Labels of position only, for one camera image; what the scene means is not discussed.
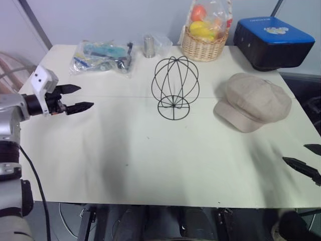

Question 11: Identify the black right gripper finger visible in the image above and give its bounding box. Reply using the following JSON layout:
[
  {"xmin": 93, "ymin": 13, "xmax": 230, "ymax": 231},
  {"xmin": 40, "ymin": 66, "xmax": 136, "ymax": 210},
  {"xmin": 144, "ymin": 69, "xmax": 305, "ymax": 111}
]
[
  {"xmin": 303, "ymin": 144, "xmax": 321, "ymax": 155},
  {"xmin": 282, "ymin": 156, "xmax": 321, "ymax": 187}
]

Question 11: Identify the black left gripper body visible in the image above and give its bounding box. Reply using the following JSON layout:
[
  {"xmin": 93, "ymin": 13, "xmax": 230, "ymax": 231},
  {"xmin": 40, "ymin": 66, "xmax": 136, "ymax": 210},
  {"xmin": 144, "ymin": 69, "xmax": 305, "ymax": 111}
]
[{"xmin": 44, "ymin": 86, "xmax": 68, "ymax": 116}]

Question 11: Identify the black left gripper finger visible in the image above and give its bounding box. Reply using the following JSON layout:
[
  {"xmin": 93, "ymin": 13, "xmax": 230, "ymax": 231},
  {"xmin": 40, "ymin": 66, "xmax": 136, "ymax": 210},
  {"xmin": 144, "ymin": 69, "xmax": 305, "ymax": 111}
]
[
  {"xmin": 65, "ymin": 101, "xmax": 95, "ymax": 116},
  {"xmin": 59, "ymin": 84, "xmax": 82, "ymax": 95}
]

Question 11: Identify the clear bag of parts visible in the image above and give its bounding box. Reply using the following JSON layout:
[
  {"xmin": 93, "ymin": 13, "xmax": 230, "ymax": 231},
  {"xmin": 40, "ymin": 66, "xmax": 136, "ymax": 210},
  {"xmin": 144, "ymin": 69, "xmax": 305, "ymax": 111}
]
[{"xmin": 69, "ymin": 39, "xmax": 135, "ymax": 79}]

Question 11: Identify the beige newsboy cap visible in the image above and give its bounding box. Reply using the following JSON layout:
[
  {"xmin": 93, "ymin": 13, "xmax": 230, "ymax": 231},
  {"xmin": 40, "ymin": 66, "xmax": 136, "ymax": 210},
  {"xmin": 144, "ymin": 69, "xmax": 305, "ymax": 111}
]
[{"xmin": 213, "ymin": 72, "xmax": 292, "ymax": 134}]

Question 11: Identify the silver metal cylinder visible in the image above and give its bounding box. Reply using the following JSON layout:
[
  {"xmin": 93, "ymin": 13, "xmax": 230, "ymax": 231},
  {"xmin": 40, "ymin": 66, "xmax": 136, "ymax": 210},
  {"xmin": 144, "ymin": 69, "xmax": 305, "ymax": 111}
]
[{"xmin": 143, "ymin": 35, "xmax": 155, "ymax": 59}]

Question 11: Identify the blue and black box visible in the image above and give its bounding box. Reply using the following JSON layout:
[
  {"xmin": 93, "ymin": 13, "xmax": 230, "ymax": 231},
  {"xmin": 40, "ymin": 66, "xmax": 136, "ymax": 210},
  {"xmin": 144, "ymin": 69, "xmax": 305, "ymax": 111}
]
[{"xmin": 233, "ymin": 17, "xmax": 315, "ymax": 72}]

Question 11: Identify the wicker fruit basket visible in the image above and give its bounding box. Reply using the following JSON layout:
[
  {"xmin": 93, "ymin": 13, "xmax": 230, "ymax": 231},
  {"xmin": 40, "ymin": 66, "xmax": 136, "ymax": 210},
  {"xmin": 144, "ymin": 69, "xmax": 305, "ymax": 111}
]
[{"xmin": 181, "ymin": 0, "xmax": 235, "ymax": 62}]

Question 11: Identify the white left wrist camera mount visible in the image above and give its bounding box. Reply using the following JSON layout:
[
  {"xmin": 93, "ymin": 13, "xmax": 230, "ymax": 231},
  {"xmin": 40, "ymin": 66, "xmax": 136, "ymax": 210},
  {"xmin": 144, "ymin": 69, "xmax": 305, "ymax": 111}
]
[{"xmin": 29, "ymin": 65, "xmax": 59, "ymax": 117}]

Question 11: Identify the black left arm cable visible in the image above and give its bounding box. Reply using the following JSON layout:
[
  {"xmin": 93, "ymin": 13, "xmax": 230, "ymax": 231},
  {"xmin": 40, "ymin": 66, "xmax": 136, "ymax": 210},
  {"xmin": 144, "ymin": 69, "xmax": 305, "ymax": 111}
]
[{"xmin": 19, "ymin": 145, "xmax": 52, "ymax": 241}]

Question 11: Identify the black table leg bracket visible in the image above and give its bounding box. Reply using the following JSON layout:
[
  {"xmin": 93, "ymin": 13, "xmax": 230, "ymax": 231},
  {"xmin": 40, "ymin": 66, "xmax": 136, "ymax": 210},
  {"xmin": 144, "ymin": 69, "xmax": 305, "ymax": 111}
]
[
  {"xmin": 76, "ymin": 208, "xmax": 97, "ymax": 241},
  {"xmin": 217, "ymin": 207, "xmax": 238, "ymax": 241}
]

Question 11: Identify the black wire hat stand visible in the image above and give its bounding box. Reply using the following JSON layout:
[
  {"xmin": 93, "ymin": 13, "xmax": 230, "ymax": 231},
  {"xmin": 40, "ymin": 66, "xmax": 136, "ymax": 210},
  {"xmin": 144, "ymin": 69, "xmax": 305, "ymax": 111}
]
[{"xmin": 151, "ymin": 56, "xmax": 200, "ymax": 121}]

